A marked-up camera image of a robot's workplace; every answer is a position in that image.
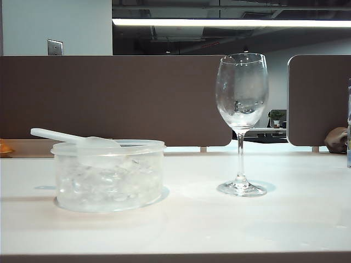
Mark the brown partition panel white edge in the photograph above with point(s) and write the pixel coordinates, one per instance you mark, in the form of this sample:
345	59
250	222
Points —
318	104

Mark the white background desk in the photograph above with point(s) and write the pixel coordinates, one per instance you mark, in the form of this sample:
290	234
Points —
268	130

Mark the translucent white plastic ice scoop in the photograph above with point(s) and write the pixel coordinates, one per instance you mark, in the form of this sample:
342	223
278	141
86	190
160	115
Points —
55	134

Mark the wide brown desk partition panel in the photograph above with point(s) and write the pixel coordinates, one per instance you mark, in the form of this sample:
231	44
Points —
109	96

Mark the grey metal wall switch plate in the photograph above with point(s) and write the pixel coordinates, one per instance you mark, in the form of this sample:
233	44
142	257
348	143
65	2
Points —
55	47

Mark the small green potted plant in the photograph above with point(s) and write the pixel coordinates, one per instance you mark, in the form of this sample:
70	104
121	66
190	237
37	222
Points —
277	116

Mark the heap of clear ice cubes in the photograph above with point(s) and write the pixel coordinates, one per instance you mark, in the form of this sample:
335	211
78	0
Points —
109	189

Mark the round clear plastic container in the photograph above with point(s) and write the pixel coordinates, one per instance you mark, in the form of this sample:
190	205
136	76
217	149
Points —
153	153

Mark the small pale blue table sticker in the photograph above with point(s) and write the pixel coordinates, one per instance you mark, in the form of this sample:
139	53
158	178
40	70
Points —
44	188

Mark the beige partition support foot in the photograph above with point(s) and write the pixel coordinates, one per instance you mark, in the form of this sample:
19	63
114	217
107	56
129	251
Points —
203	149
316	149

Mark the long white ceiling light strip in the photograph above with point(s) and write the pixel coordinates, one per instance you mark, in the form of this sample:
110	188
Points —
246	22

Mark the orange object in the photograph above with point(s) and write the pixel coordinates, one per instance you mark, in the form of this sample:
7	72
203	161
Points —
4	146

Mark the clear stemmed wine glass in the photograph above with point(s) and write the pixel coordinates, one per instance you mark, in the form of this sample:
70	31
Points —
241	164

